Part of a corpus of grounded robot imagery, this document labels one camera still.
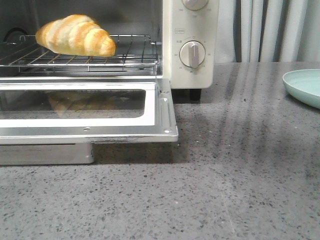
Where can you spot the glass oven door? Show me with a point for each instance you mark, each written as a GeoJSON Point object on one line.
{"type": "Point", "coordinates": [51, 120]}

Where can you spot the golden croissant bread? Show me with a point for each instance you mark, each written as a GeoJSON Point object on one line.
{"type": "Point", "coordinates": [77, 35]}

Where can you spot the black oven foot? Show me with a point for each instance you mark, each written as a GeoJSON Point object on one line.
{"type": "Point", "coordinates": [195, 94]}

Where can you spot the lower cream oven knob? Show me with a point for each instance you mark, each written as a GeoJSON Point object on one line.
{"type": "Point", "coordinates": [192, 54]}

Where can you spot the cream oven knob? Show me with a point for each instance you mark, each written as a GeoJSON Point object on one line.
{"type": "Point", "coordinates": [195, 5]}
{"type": "Point", "coordinates": [192, 54]}

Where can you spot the cream white toaster oven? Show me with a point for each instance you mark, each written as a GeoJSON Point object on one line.
{"type": "Point", "coordinates": [170, 39]}

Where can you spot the upper cream oven knob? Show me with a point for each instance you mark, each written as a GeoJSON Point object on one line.
{"type": "Point", "coordinates": [195, 5]}

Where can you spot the grey white curtain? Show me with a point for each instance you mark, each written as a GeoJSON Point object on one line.
{"type": "Point", "coordinates": [268, 31]}

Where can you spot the light green round plate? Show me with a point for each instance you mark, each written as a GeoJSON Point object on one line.
{"type": "Point", "coordinates": [304, 85]}

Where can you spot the metal wire oven rack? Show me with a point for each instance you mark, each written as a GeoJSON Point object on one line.
{"type": "Point", "coordinates": [134, 55]}

